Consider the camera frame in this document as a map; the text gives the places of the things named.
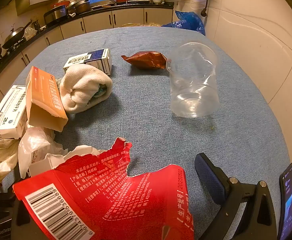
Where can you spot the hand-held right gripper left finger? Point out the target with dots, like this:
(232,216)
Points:
(21,217)

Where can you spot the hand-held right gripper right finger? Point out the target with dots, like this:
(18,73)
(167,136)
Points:
(208,177)

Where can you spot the torn red packet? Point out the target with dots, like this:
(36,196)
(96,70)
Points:
(126,200)

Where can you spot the clear plastic cup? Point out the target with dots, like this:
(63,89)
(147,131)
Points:
(193,85)

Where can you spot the white barcoded medicine box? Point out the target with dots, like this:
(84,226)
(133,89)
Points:
(8,115)

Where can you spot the orange medicine box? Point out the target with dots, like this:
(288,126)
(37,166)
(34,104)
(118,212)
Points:
(43,92)

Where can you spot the blue leaf-print medicine box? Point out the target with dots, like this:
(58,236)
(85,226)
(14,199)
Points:
(98,57)

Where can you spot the crumpled clear plastic bag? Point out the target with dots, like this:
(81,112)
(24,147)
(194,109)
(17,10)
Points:
(33,140)

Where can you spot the black smartphone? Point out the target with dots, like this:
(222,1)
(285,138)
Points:
(288,200)

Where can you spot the brown snack wrapper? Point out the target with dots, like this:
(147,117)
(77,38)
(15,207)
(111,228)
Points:
(146,60)

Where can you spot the rolled cream cloth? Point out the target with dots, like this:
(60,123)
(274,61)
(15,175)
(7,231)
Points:
(81,87)

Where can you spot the blue plastic bag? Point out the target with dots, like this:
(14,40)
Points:
(188,20)

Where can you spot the yellow plastic bag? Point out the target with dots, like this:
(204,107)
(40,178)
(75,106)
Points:
(153,24)

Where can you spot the cream kitchen base cabinets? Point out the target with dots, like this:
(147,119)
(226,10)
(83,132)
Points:
(126,18)

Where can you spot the lidded wok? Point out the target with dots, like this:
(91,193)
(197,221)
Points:
(13,37)

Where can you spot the white plastic bag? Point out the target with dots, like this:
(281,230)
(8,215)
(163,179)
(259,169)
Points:
(31,32)

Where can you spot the black kitchen countertop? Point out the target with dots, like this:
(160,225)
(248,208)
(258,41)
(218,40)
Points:
(91,13)

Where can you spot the steel rice cooker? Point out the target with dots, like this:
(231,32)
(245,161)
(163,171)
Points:
(56,13)

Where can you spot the stacked metal pots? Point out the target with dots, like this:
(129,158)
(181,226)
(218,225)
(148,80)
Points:
(79,6)

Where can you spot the red plastic tray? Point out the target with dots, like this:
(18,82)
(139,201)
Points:
(59,4)

